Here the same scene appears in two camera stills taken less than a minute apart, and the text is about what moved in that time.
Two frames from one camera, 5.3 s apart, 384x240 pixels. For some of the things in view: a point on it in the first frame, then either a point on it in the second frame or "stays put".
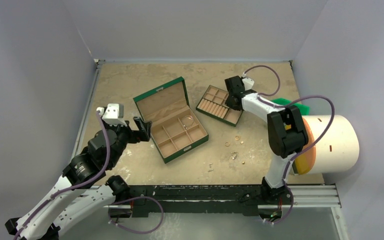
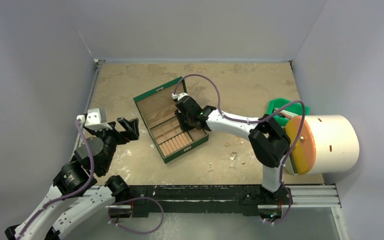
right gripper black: (232, 97) to (185, 114)
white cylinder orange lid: (337, 151) stays put
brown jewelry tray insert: (213, 104) to (169, 135)
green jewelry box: (174, 127) stays put
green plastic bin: (305, 109) stays put
